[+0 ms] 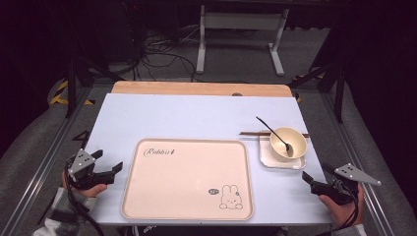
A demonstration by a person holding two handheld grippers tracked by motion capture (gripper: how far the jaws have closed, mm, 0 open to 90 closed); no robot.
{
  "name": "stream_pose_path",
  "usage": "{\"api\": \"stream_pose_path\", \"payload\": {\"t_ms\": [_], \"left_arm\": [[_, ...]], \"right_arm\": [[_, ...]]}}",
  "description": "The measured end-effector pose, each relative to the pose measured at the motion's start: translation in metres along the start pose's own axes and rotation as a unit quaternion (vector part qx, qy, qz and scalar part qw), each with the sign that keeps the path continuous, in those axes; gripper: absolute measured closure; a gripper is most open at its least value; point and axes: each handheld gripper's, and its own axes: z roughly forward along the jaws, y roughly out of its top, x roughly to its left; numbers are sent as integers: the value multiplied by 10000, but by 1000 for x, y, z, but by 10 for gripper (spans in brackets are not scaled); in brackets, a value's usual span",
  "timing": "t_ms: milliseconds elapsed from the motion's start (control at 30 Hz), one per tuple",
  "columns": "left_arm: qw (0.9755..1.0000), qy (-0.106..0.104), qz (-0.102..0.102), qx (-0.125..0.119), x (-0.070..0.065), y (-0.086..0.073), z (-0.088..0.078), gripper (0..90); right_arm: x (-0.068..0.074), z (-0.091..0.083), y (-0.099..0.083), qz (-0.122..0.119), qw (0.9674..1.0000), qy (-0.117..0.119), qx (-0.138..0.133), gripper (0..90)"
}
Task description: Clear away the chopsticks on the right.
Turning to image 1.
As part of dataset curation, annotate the yellow black hazard tape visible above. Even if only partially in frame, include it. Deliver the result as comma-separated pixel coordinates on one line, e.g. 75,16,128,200
293,73,326,103
48,80,96,106

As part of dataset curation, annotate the person's dark clothing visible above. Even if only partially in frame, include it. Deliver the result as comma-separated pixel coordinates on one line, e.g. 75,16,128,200
131,225,286,236

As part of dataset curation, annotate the person's right hand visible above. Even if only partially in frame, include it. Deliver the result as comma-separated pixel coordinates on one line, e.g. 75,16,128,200
318,183,366,229

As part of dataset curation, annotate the beige tray with rabbit print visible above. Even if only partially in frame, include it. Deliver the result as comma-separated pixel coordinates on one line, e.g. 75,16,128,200
120,137,255,221

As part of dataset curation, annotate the tangle of black floor cables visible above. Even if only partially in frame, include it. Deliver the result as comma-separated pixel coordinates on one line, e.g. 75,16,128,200
137,29,198,83

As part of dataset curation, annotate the cream bowl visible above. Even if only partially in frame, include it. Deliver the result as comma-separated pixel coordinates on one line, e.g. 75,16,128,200
268,126,308,163

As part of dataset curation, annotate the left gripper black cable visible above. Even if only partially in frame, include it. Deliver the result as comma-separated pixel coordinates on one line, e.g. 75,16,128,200
63,163,106,236

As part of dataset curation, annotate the person's left hand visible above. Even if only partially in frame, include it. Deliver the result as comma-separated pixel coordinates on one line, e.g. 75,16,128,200
61,170,108,199

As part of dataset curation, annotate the white metal stand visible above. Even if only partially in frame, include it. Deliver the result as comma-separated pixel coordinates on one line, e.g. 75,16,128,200
195,4,290,77

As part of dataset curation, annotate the aluminium rail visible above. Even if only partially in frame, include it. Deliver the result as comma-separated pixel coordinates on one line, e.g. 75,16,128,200
0,87,92,236
319,91,394,236

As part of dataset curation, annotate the metal spoon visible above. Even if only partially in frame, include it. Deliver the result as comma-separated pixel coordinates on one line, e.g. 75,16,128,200
255,116,294,157

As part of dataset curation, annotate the white square plate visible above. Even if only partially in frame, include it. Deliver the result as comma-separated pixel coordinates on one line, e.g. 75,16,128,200
259,130,308,171

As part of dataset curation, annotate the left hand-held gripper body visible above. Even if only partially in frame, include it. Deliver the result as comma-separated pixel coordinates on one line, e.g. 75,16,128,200
65,148,116,191

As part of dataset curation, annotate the black metal stand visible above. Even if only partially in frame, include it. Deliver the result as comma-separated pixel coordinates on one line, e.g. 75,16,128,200
65,55,126,119
288,62,345,124

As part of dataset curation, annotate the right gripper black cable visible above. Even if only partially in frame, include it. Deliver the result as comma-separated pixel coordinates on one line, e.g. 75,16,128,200
337,183,360,230

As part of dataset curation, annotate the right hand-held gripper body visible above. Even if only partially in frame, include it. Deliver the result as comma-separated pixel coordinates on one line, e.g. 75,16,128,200
309,162,383,206

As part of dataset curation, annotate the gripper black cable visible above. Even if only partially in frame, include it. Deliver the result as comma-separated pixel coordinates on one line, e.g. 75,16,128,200
337,183,360,230
63,163,106,236

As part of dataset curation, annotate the wooden desk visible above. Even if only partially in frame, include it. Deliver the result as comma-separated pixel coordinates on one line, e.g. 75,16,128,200
111,81,293,98

